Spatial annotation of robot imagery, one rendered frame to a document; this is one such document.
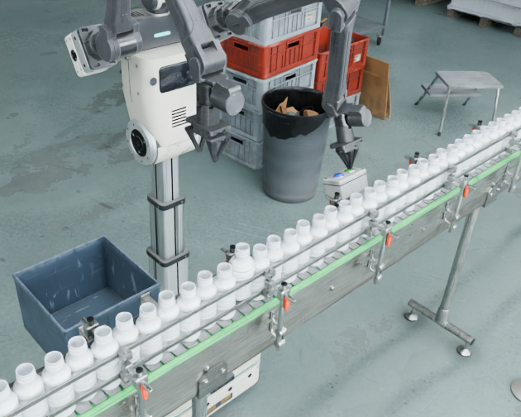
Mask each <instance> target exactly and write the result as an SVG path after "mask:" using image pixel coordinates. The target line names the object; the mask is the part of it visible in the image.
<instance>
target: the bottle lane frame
mask: <svg viewBox="0 0 521 417"><path fill-rule="evenodd" d="M520 153H521V150H518V151H516V152H515V153H513V154H511V155H510V156H507V157H506V158H504V159H503V160H502V161H500V162H497V164H495V165H492V166H491V167H490V168H488V169H487V170H485V171H482V172H481V173H480V174H477V176H475V177H472V179H470V181H469V185H472V186H474V187H476V190H473V189H469V191H468V194H467V196H466V198H464V197H463V198H462V201H461V206H460V209H459V212H458V213H459V215H460V218H459V219H457V222H458V221H460V220H461V219H463V218H464V217H465V216H467V215H468V214H470V213H472V212H473V211H475V210H476V209H478V208H479V207H480V206H482V205H483V204H485V200H486V197H487V194H488V192H489V190H490V188H491V187H493V186H495V185H497V184H498V183H501V186H500V191H499V194H500V193H502V192H503V191H505V190H506V189H507V188H508V186H509V185H508V184H506V183H505V182H504V181H503V178H504V174H505V173H507V171H505V170H506V167H507V165H508V164H510V167H509V173H511V174H513V173H514V171H515V168H516V165H517V163H518V160H519V156H520ZM511 176H512V175H509V174H508V173H507V176H506V178H505V181H506V182H509V183H511ZM518 176H519V179H518V180H517V181H516V183H517V182H518V181H520V180H521V166H520V169H519V173H518ZM459 192H460V188H459V186H458V187H456V188H455V189H454V190H451V191H450V192H449V193H447V194H445V193H444V194H445V195H443V196H442V197H439V199H437V200H435V201H434V200H433V202H432V203H430V204H427V206H425V207H424V208H421V209H420V210H419V211H418V212H414V214H412V215H410V216H408V217H407V218H406V219H404V220H403V219H401V220H402V221H401V222H399V223H394V226H393V227H392V232H393V233H395V234H397V235H399V238H398V239H396V238H394V237H392V239H391V243H390V246H389V247H388V246H386V247H385V254H384V258H383V263H384V264H385V268H384V269H383V270H382V272H383V271H385V270H386V269H388V268H389V267H391V266H392V265H393V264H395V263H396V262H398V261H400V260H401V259H403V258H404V257H406V256H407V255H408V254H410V253H411V252H413V251H415V250H416V249H418V248H419V247H421V246H422V245H423V244H425V243H426V242H428V241H430V240H431V239H433V238H434V237H436V236H437V235H438V234H440V233H441V232H443V231H445V230H446V229H448V225H450V223H447V222H445V220H444V218H443V214H444V212H446V211H447V210H446V205H447V202H448V201H449V200H450V205H449V210H450V211H452V212H453V213H454V209H455V207H456V202H457V198H458V195H459ZM381 241H382V236H381V235H380V234H379V235H378V236H376V237H375V236H374V238H372V239H371V240H370V241H367V240H366V243H364V244H362V245H359V244H358V245H359V247H358V248H356V249H354V250H351V252H349V253H347V254H346V255H344V254H343V256H342V257H341V258H339V259H335V258H334V259H335V261H334V262H333V263H331V264H330V265H328V264H327V263H326V264H327V266H326V267H324V268H323V269H322V270H320V269H318V272H316V273H314V274H313V275H311V274H310V277H308V278H306V279H305V280H301V279H300V280H301V282H299V283H298V284H297V285H292V287H291V288H290V293H289V295H290V296H292V297H293V298H295V299H296V300H297V302H296V303H295V304H293V303H292V302H291V301H290V302H289V309H288V310H287V311H286V310H285V311H284V322H283V326H284V327H285V328H286V334H285V335H284V336H287V335H288V334H290V333H292V332H293V331H294V330H295V329H297V328H299V327H300V326H302V325H303V324H305V323H307V322H308V321H309V320H311V319H313V318H314V317H316V316H317V315H319V314H321V313H322V312H323V311H324V310H326V309H328V308H329V307H331V306H332V305H334V304H335V303H336V302H338V301H339V300H341V299H343V298H344V297H346V296H347V295H349V294H350V293H351V292H353V291H354V290H356V289H358V288H359V287H361V286H362V285H364V284H365V283H366V282H368V281H369V280H371V279H372V276H373V275H374V274H375V273H373V272H372V271H370V269H369V267H367V265H368V261H369V260H370V259H371V257H370V250H371V249H372V248H373V247H374V248H375V251H374V255H373V257H374V259H376V260H377V261H378V256H379V253H380V245H381ZM272 297H273V299H272V300H270V301H268V302H266V303H265V302H263V301H261V302H262V303H263V305H262V306H260V307H258V308H257V309H254V308H253V311H251V312H250V313H249V314H247V315H244V314H242V318H240V319H238V320H237V321H235V322H234V321H232V320H231V319H230V320H231V321H232V323H231V324H230V325H228V326H226V327H225V328H222V327H221V326H219V325H218V326H219V327H220V328H221V330H220V331H218V332H217V333H215V334H214V335H212V334H210V333H208V334H209V338H207V339H205V340H203V341H202V342H200V341H199V340H197V339H196V340H197V341H198V344H197V345H195V346H194V347H192V348H190V349H188V348H186V347H185V349H186V352H183V353H182V354H180V355H178V356H177V357H176V356H175V355H174V354H173V353H171V354H172V355H173V356H174V359H172V360H171V361H169V362H167V363H166V364H164V363H162V362H160V364H161V367H159V368H157V369H155V370H154V371H149V370H148V369H146V370H147V371H148V379H149V382H148V385H149V386H150V387H151V388H152V389H153V390H154V392H153V393H152V394H149V393H148V398H147V400H146V413H147V414H148V415H151V416H152V417H166V415H168V414H170V413H171V412H173V411H174V410H176V409H178V408H179V407H180V406H181V405H183V404H185V403H186V402H188V401H189V400H191V399H193V398H194V397H195V396H196V395H198V380H199V378H200V377H201V375H202V374H203V373H205V372H206V371H209V370H210V368H212V367H214V366H216V365H217V364H218V363H219V362H221V361H224V362H226V363H227V374H230V373H231V372H233V371H235V370H236V369H237V368H238V367H240V366H242V365H243V364H245V363H246V362H248V361H250V360H251V359H252V358H253V357H255V356H257V355H258V354H260V353H261V352H263V351H265V350H266V349H267V348H269V347H270V346H272V345H273V344H274V341H275V340H276V337H275V336H274V335H273V334H271V330H270V331H269V326H270V322H272V319H270V311H272V310H273V309H275V322H276V323H277V322H278V313H279V305H280V301H279V300H278V299H277V298H276V297H274V296H272ZM119 386H120V385H119ZM120 388H121V390H120V391H119V392H118V393H116V394H115V395H112V396H108V395H107V394H105V396H106V397H107V399H106V400H104V401H103V402H101V403H99V404H98V405H94V404H93V403H91V402H90V404H91V406H92V408H91V409H90V410H88V411H86V412H84V413H83V414H81V415H80V414H79V413H77V412H76V411H75V414H76V417H136V411H135V408H136V407H137V405H135V401H134V395H137V390H136V389H135V388H134V387H133V386H132V384H131V385H129V386H128V387H126V388H123V387H122V386H120Z"/></svg>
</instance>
